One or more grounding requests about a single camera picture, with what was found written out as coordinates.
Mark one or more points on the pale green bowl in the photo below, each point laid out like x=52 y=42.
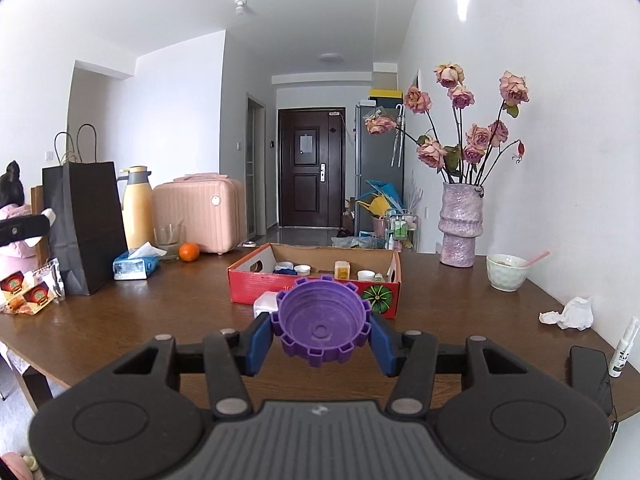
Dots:
x=507 y=275

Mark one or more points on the brown cardboard box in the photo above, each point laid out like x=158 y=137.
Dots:
x=385 y=80

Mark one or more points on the dried pink roses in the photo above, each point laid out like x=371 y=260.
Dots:
x=431 y=152

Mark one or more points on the pink suitcase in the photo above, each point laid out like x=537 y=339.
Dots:
x=200 y=215

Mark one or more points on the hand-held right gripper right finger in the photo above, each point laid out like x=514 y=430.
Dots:
x=384 y=347

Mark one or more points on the blue tissue pack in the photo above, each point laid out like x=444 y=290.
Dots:
x=132 y=265

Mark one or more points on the white plastic bottle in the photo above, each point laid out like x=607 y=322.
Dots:
x=264 y=305

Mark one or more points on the red snack packet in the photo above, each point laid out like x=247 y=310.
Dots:
x=12 y=285
x=37 y=297

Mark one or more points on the orange fruit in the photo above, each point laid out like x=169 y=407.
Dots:
x=189 y=252

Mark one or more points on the black smartphone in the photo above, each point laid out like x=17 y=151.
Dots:
x=590 y=380

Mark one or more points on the yellow thermos jug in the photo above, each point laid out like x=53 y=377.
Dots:
x=137 y=210

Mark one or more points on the white interior door frame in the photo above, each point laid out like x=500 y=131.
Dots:
x=256 y=170

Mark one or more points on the small rack with bottles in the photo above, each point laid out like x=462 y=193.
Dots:
x=402 y=230

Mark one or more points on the grey refrigerator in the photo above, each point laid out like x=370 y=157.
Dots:
x=375 y=160

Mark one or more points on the red cardboard box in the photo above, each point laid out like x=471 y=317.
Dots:
x=245 y=287

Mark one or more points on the pink spoon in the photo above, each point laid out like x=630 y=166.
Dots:
x=537 y=256

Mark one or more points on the dark brown entrance door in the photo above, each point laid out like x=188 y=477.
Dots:
x=310 y=185

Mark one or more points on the wooden chair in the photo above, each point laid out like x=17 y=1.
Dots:
x=37 y=205

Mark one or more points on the crumpled white tissue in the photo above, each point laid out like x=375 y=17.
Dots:
x=575 y=312

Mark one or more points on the person's pink clothing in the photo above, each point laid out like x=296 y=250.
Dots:
x=12 y=467

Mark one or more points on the black paper bag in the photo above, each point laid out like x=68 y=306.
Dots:
x=85 y=230

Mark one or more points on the pink textured vase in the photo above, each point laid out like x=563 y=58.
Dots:
x=460 y=225

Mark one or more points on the white round jar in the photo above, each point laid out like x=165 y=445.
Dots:
x=366 y=275
x=302 y=270

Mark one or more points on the silver snack packet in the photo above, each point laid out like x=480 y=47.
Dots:
x=52 y=272

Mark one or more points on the blue and yellow floor clutter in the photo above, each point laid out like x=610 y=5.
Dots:
x=380 y=200

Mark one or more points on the white folded umbrella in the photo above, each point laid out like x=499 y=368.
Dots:
x=398 y=135

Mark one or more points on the clear glass cup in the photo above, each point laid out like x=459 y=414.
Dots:
x=169 y=242

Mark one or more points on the purple gear-shaped cap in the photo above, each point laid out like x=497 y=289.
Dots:
x=320 y=310

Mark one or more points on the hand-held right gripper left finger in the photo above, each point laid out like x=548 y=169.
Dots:
x=260 y=345

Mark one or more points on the small white spray bottle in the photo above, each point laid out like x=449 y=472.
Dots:
x=622 y=352

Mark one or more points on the round ceiling lamp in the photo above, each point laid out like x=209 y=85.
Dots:
x=331 y=57

